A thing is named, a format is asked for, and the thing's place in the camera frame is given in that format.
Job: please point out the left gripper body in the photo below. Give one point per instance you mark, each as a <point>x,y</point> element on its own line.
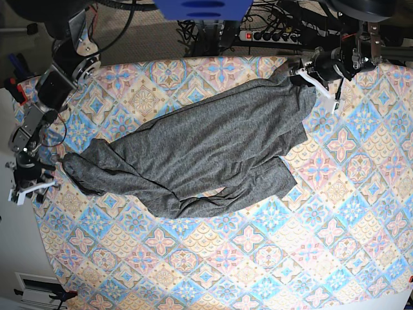
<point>325,65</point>

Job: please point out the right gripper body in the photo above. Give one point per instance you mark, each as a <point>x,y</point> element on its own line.
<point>30,170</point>

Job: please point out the grey t-shirt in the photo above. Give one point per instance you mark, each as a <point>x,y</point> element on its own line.
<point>212,157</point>

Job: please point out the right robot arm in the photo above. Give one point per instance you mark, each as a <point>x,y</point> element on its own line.
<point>65,21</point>

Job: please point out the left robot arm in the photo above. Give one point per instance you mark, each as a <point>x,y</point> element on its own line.
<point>356,48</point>

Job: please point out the white power strip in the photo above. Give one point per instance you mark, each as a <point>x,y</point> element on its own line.
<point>268,37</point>

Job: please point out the red black clamp top left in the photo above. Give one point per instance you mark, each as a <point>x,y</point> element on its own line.
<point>16,90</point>

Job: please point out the white vent panel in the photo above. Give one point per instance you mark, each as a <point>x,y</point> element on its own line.
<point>40,283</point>

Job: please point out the blue black clamp bottom left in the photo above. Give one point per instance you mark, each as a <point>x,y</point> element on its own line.
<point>61,295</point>

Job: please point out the patterned tablecloth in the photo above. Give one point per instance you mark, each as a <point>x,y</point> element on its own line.
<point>343,234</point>

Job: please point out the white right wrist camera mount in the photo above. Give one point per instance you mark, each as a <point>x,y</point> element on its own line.
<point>18,197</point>

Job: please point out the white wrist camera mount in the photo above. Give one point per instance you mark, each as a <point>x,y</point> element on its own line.
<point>18,197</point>
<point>332,102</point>

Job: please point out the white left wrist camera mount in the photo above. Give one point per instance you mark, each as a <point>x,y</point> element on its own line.
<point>332,102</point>

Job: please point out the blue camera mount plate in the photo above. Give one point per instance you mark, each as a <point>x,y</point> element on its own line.
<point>232,10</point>

